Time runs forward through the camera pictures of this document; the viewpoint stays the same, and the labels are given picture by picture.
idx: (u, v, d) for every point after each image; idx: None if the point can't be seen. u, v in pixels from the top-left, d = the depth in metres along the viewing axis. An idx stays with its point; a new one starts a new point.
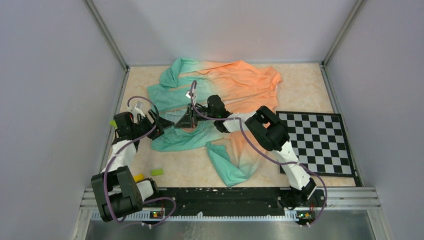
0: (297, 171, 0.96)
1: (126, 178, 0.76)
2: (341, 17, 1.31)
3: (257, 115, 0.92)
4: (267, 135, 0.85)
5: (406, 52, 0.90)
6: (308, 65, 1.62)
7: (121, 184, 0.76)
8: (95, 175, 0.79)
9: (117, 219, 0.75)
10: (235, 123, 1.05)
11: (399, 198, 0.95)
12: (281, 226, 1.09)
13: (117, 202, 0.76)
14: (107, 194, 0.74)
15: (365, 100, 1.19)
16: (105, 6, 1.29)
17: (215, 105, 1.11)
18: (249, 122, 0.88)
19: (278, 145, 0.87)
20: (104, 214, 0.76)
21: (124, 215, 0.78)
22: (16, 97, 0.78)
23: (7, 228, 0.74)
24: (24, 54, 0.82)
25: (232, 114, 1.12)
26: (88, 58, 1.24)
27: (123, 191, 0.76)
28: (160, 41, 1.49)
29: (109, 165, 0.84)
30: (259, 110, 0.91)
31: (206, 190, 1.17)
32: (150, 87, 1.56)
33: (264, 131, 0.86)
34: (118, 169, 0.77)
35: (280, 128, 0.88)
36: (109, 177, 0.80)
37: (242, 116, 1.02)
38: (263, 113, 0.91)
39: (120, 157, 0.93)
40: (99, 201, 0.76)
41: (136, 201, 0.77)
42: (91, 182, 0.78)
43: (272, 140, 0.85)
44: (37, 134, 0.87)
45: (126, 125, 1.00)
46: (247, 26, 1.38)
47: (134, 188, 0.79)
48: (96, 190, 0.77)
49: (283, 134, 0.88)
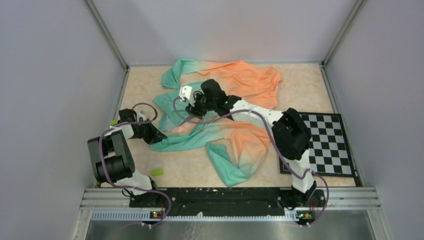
0: (307, 175, 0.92)
1: (120, 139, 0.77)
2: (341, 17, 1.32)
3: (282, 119, 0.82)
4: (291, 142, 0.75)
5: (406, 53, 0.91)
6: (308, 65, 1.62)
7: (115, 144, 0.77)
8: (90, 137, 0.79)
9: (112, 180, 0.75)
10: (253, 118, 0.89)
11: (399, 199, 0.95)
12: (281, 226, 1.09)
13: (112, 164, 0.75)
14: (102, 154, 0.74)
15: (365, 101, 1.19)
16: (104, 6, 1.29)
17: (208, 86, 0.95)
18: (274, 128, 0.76)
19: (299, 154, 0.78)
20: (98, 175, 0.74)
21: (118, 177, 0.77)
22: (15, 96, 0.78)
23: (7, 228, 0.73)
24: (22, 53, 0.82)
25: (238, 102, 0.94)
26: (87, 59, 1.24)
27: (117, 153, 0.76)
28: (160, 41, 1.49)
29: (108, 130, 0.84)
30: (286, 113, 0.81)
31: (206, 190, 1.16)
32: (157, 97, 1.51)
33: (288, 137, 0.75)
34: (113, 132, 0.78)
35: (304, 136, 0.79)
36: (104, 141, 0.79)
37: (261, 113, 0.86)
38: (289, 117, 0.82)
39: (118, 128, 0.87)
40: (94, 160, 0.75)
41: (129, 162, 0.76)
42: (87, 144, 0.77)
43: (295, 148, 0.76)
44: (36, 133, 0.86)
45: (128, 115, 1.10)
46: (247, 26, 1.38)
47: (128, 151, 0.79)
48: (91, 150, 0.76)
49: (306, 143, 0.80)
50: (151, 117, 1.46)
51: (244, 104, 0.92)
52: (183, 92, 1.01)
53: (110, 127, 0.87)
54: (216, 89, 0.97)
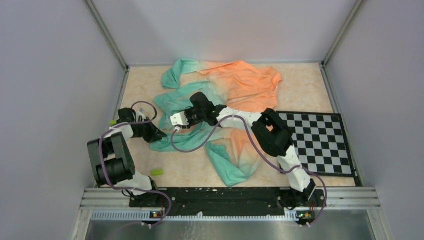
0: (300, 173, 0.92)
1: (120, 141, 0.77)
2: (341, 17, 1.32)
3: (261, 119, 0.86)
4: (270, 140, 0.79)
5: (406, 53, 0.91)
6: (308, 64, 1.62)
7: (115, 147, 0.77)
8: (90, 140, 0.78)
9: (112, 182, 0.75)
10: (236, 122, 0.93)
11: (399, 199, 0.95)
12: (281, 226, 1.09)
13: (112, 166, 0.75)
14: (102, 156, 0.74)
15: (365, 101, 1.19)
16: (104, 6, 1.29)
17: (196, 98, 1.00)
18: (254, 127, 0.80)
19: (282, 150, 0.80)
20: (98, 177, 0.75)
21: (118, 180, 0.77)
22: (15, 95, 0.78)
23: (7, 228, 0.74)
24: (22, 53, 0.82)
25: (223, 110, 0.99)
26: (87, 59, 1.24)
27: (117, 155, 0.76)
28: (160, 41, 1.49)
29: (108, 132, 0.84)
30: (264, 113, 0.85)
31: (206, 190, 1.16)
32: (157, 97, 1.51)
33: (267, 135, 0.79)
34: (113, 135, 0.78)
35: (284, 133, 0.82)
36: (105, 143, 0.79)
37: (243, 116, 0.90)
38: (268, 116, 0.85)
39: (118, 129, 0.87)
40: (94, 162, 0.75)
41: (129, 165, 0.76)
42: (87, 146, 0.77)
43: (277, 145, 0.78)
44: (36, 133, 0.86)
45: (127, 114, 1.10)
46: (247, 26, 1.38)
47: (128, 153, 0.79)
48: (91, 152, 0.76)
49: (288, 139, 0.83)
50: (151, 116, 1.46)
51: (228, 110, 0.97)
52: (174, 120, 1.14)
53: (110, 129, 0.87)
54: (205, 101, 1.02)
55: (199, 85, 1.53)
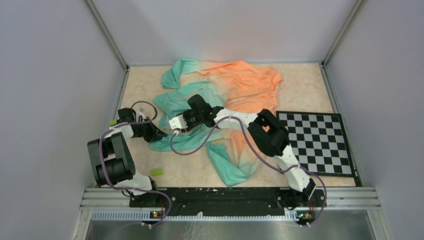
0: (298, 172, 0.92)
1: (119, 141, 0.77)
2: (341, 17, 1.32)
3: (257, 119, 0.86)
4: (266, 140, 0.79)
5: (406, 53, 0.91)
6: (308, 64, 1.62)
7: (115, 147, 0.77)
8: (90, 140, 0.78)
9: (112, 182, 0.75)
10: (233, 123, 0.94)
11: (399, 199, 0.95)
12: (281, 226, 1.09)
13: (112, 166, 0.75)
14: (102, 156, 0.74)
15: (365, 101, 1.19)
16: (104, 5, 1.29)
17: (193, 101, 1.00)
18: (250, 128, 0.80)
19: (278, 150, 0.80)
20: (98, 177, 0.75)
21: (118, 180, 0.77)
22: (15, 95, 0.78)
23: (7, 228, 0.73)
24: (22, 53, 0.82)
25: (221, 111, 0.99)
26: (87, 59, 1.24)
27: (117, 155, 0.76)
28: (160, 41, 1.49)
29: (108, 132, 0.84)
30: (260, 113, 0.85)
31: (206, 190, 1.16)
32: (157, 97, 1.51)
33: (263, 135, 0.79)
34: (113, 135, 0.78)
35: (280, 133, 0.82)
36: (105, 143, 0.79)
37: (239, 117, 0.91)
38: (264, 117, 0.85)
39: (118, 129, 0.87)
40: (94, 162, 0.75)
41: (129, 165, 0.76)
42: (87, 146, 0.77)
43: (273, 145, 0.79)
44: (36, 133, 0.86)
45: (127, 114, 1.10)
46: (247, 26, 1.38)
47: (128, 153, 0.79)
48: (91, 152, 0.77)
49: (284, 139, 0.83)
50: (151, 116, 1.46)
51: (225, 112, 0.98)
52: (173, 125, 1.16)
53: (110, 129, 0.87)
54: (202, 103, 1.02)
55: (199, 85, 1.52)
